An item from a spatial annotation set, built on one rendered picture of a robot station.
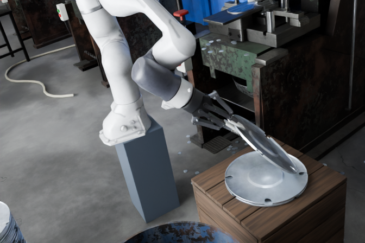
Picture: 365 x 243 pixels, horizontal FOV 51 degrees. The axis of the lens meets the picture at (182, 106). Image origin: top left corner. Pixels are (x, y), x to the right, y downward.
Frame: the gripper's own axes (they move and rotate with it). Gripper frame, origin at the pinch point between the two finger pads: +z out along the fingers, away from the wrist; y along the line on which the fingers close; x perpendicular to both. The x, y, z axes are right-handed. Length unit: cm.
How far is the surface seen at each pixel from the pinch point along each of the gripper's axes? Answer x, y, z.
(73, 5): 238, -50, -39
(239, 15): 56, 28, 4
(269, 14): 46, 36, 11
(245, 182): -2.2, -15.7, 17.8
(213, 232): -28.9, -21.4, -2.6
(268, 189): -8.6, -11.3, 21.8
